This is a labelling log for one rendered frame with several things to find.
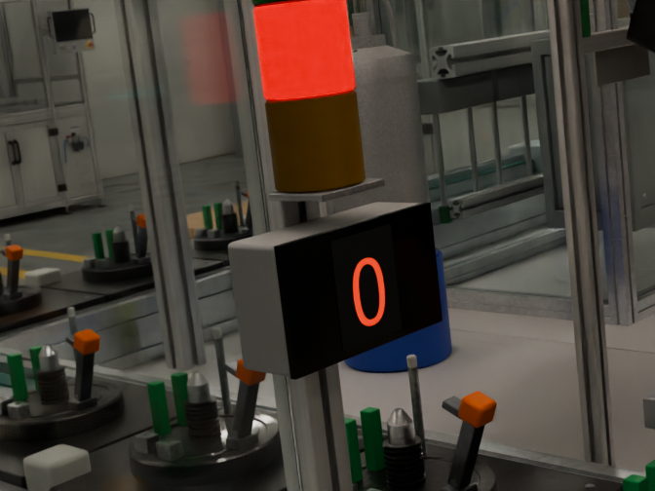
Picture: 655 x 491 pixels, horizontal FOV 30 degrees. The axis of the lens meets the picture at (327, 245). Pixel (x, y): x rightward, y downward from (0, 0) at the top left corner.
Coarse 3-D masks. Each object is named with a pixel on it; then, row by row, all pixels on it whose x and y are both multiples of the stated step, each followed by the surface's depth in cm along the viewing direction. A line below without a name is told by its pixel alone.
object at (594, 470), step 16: (352, 416) 122; (384, 432) 117; (432, 432) 114; (480, 448) 109; (496, 448) 108; (512, 448) 108; (528, 464) 104; (544, 464) 104; (560, 464) 103; (576, 464) 103; (592, 464) 102
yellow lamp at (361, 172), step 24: (312, 96) 65; (336, 96) 64; (288, 120) 64; (312, 120) 64; (336, 120) 64; (288, 144) 65; (312, 144) 64; (336, 144) 64; (360, 144) 66; (288, 168) 65; (312, 168) 64; (336, 168) 65; (360, 168) 66; (288, 192) 65
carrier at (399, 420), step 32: (416, 384) 99; (416, 416) 100; (352, 448) 96; (384, 448) 94; (416, 448) 93; (448, 448) 107; (352, 480) 96; (384, 480) 96; (416, 480) 93; (480, 480) 94; (512, 480) 98; (544, 480) 97; (576, 480) 96; (608, 480) 96
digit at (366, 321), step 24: (336, 240) 64; (360, 240) 66; (384, 240) 67; (336, 264) 64; (360, 264) 66; (384, 264) 67; (336, 288) 64; (360, 288) 66; (384, 288) 67; (360, 312) 66; (384, 312) 67; (360, 336) 66
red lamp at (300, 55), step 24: (312, 0) 63; (336, 0) 64; (264, 24) 64; (288, 24) 63; (312, 24) 63; (336, 24) 64; (264, 48) 64; (288, 48) 63; (312, 48) 63; (336, 48) 64; (264, 72) 65; (288, 72) 64; (312, 72) 63; (336, 72) 64; (264, 96) 66; (288, 96) 64
